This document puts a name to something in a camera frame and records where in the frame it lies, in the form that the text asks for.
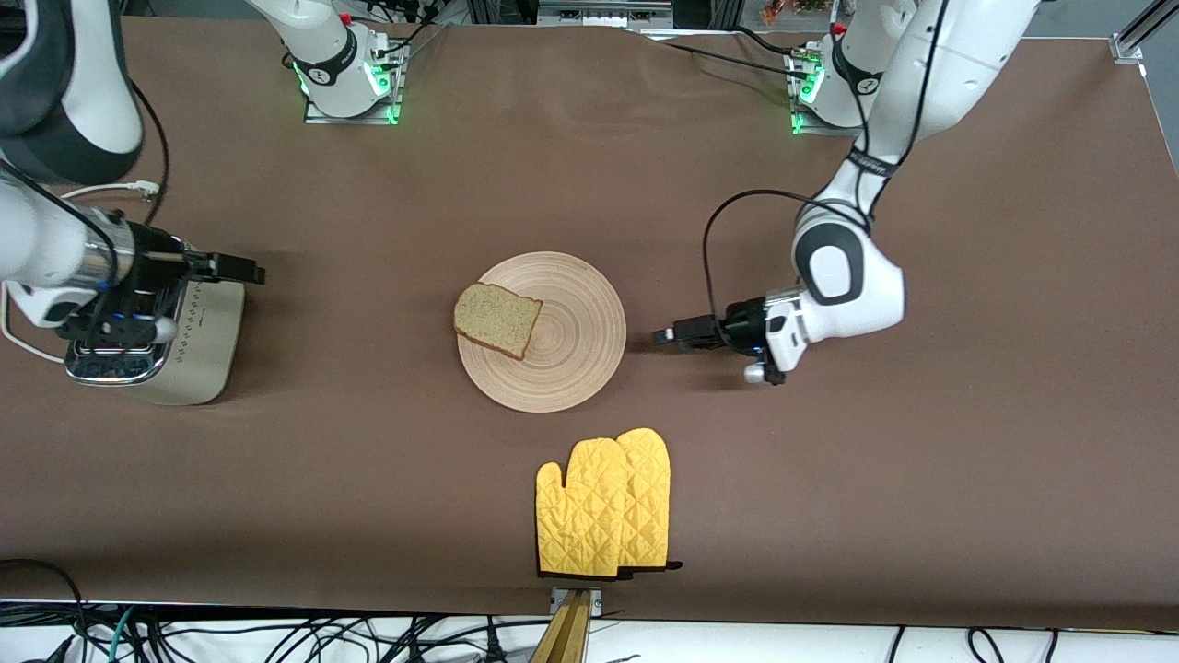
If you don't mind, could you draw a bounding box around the black left base supply cable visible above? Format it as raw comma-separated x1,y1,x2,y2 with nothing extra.
645,26,821,82

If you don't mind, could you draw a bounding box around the round light wooden plate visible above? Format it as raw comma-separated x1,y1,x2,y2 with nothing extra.
456,251,628,413

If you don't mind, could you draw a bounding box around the grey equipment box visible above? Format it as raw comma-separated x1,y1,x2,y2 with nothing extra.
537,0,675,29

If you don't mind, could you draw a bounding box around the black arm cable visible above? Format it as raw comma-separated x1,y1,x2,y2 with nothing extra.
703,0,950,323
0,81,171,268

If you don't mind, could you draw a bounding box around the teal floor cable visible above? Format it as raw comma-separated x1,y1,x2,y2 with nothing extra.
109,606,139,662

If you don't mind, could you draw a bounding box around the brass coloured metal bar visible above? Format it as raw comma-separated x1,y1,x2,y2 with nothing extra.
530,589,592,663

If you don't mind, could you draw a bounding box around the small silver mounting bracket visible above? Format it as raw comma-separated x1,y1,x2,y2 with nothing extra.
550,587,604,616

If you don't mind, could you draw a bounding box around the white toaster power cable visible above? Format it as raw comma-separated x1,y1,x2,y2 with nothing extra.
0,180,162,363

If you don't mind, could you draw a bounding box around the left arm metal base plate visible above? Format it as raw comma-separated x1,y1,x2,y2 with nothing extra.
790,51,862,137

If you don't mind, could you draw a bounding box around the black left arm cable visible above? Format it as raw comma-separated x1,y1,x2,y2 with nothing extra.
703,0,950,323

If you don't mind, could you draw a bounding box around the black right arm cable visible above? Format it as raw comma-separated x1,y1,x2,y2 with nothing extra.
0,81,171,268

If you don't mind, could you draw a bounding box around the yellow quilted oven mitt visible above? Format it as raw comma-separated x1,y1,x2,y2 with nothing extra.
535,437,632,579
615,427,684,574

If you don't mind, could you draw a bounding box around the cream and chrome toaster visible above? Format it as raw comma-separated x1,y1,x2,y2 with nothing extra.
63,276,247,407

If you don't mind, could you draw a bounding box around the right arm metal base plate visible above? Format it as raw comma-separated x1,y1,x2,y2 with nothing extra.
304,37,406,125

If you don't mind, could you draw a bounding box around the black right base supply cable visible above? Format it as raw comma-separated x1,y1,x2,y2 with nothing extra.
368,0,452,65

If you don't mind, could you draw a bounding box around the black base supply cable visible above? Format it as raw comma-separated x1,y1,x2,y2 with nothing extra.
645,26,821,82
368,0,452,65

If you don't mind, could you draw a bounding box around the aluminium table frame profile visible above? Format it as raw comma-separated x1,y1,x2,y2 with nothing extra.
1110,0,1179,176

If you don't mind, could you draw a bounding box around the brown crust bread slice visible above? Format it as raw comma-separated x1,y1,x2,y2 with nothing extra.
453,283,544,361

